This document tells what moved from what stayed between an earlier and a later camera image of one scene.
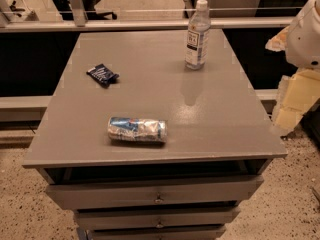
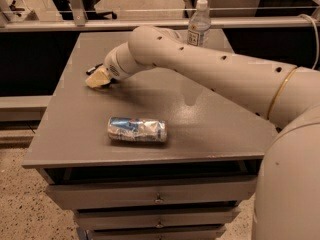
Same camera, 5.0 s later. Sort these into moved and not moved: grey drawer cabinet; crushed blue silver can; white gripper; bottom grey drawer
Moved: white gripper
Not moved: crushed blue silver can; bottom grey drawer; grey drawer cabinet
